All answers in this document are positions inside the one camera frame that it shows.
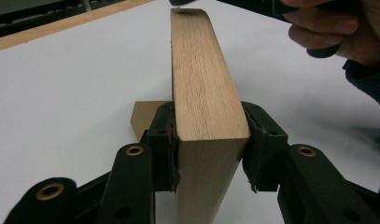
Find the white table mat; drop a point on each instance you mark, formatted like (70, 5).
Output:
(69, 93)

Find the white metal desk frame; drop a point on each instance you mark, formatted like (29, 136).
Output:
(86, 3)

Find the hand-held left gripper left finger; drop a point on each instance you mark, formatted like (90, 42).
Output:
(162, 155)

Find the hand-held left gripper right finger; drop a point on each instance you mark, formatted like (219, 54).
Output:
(265, 155)

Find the small wooden clock board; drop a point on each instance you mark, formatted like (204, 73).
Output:
(203, 93)

